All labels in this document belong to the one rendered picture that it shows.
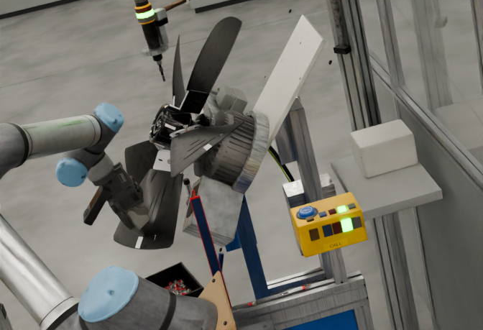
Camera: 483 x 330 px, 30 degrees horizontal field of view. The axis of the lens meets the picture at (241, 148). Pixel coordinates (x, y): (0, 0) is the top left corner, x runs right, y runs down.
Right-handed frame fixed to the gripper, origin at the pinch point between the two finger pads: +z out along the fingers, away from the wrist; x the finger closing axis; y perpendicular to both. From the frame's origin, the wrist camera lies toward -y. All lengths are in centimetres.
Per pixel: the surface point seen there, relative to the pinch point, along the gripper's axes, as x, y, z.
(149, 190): 9.4, 7.3, -5.0
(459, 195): -1, 80, 41
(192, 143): -5.2, 26.6, -16.1
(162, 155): 16.2, 14.6, -8.9
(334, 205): -26, 49, 9
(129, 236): 3.1, -3.5, 1.0
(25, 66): 538, -127, 69
